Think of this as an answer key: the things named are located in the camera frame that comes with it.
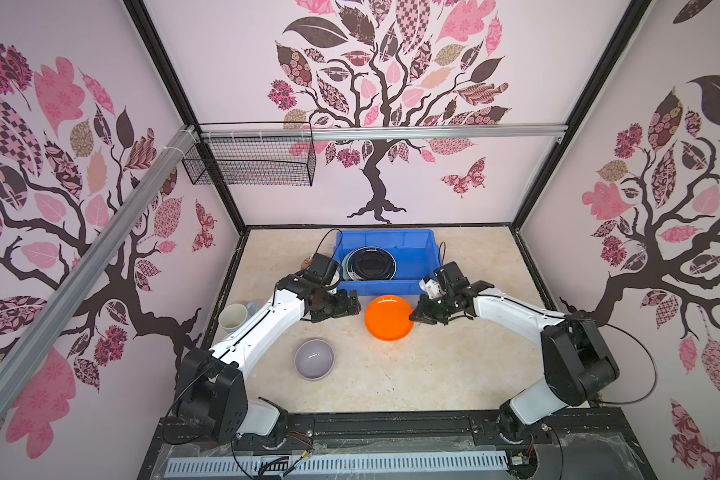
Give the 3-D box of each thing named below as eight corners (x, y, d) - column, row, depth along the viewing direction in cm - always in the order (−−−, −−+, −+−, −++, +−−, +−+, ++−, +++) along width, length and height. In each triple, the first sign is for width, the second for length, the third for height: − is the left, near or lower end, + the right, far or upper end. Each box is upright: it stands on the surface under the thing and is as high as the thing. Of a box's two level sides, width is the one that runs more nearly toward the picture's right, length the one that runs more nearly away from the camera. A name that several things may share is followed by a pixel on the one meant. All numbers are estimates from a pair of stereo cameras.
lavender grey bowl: (295, 383, 84) (291, 376, 79) (301, 347, 91) (297, 338, 86) (332, 383, 84) (330, 376, 79) (335, 347, 91) (333, 338, 86)
